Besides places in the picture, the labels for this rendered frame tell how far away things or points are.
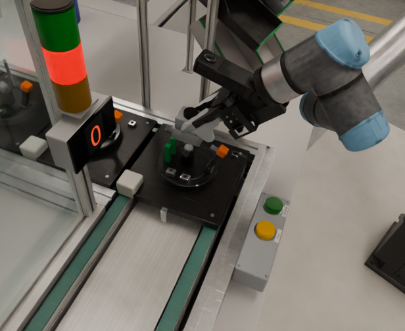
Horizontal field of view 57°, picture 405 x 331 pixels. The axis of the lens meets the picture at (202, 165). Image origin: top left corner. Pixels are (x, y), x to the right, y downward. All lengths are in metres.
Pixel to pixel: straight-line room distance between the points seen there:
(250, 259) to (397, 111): 2.41
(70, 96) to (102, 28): 1.08
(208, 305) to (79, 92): 0.43
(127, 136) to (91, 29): 0.76
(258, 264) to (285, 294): 0.13
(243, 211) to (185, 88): 0.58
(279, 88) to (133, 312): 0.48
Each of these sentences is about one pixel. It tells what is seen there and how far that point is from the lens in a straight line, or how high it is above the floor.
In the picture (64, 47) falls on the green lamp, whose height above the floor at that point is 1.37.
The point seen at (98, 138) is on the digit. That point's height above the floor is 1.19.
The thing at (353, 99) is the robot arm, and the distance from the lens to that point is 0.60.
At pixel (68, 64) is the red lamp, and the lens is 0.53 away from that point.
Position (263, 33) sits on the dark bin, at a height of 1.20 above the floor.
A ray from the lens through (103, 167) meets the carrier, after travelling 0.89.
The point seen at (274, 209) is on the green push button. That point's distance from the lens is 0.83.
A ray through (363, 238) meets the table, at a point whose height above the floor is 0.86.
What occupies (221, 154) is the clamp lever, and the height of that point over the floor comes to 1.06.
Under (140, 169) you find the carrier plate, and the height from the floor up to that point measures 0.97.
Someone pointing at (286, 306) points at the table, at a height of 0.86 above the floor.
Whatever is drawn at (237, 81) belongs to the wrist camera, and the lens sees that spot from 0.65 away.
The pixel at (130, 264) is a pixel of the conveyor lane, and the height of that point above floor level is 0.92.
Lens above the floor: 1.63
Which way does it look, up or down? 48 degrees down
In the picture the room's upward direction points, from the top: 6 degrees clockwise
